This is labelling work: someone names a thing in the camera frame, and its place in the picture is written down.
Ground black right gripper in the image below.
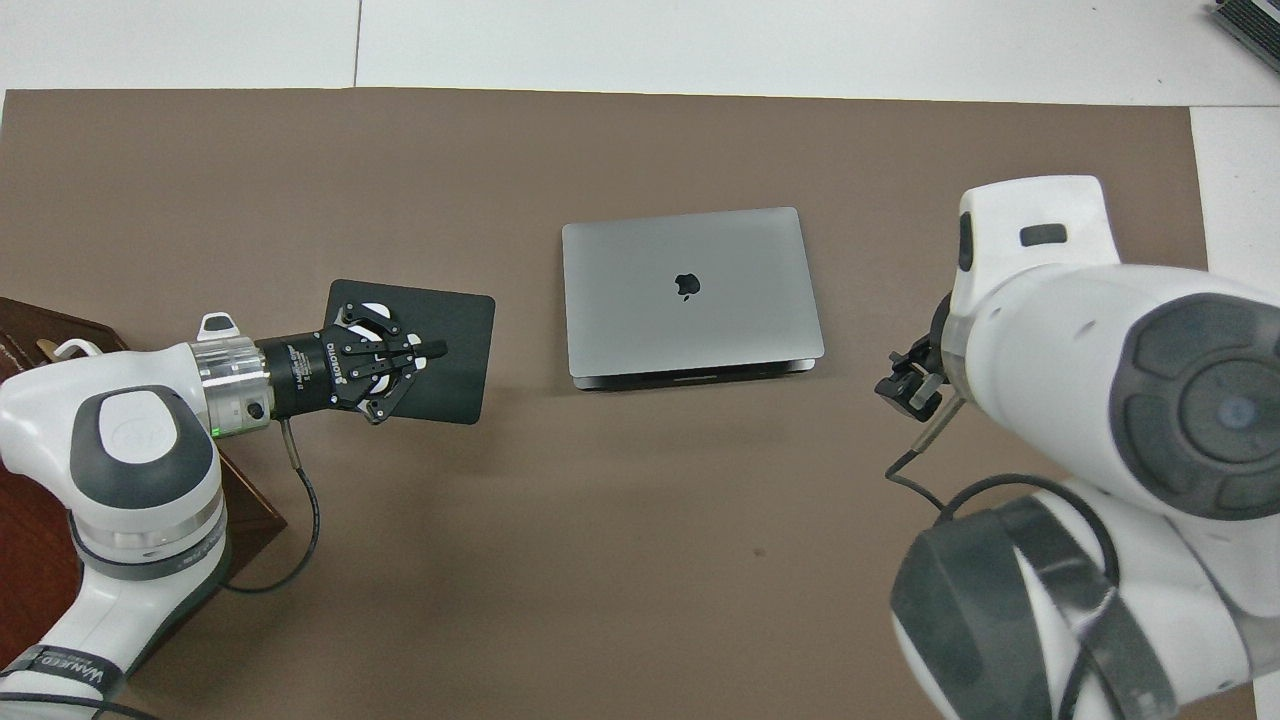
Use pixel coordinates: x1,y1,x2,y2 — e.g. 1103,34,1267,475
875,293,953,423

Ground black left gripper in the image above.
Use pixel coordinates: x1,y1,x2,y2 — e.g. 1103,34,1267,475
255,302,448,426

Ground grey laptop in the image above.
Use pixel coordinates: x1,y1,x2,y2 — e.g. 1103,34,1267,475
561,207,826,391

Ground black mouse pad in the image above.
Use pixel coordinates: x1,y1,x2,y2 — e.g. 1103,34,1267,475
320,279,497,426

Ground brown table mat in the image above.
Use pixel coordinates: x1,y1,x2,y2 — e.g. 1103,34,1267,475
0,88,1256,720

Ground brown wooden box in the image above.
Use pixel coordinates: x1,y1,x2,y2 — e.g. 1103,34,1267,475
0,297,288,691

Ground grey device with keys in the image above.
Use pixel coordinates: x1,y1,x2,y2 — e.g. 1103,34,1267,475
1205,0,1280,71

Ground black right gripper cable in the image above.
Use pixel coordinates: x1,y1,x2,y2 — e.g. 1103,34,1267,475
885,395,1121,601

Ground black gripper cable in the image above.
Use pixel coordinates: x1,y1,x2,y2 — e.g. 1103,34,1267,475
222,418,321,593
885,395,1121,601

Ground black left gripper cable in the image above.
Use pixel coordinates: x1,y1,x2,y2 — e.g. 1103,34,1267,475
222,418,321,593

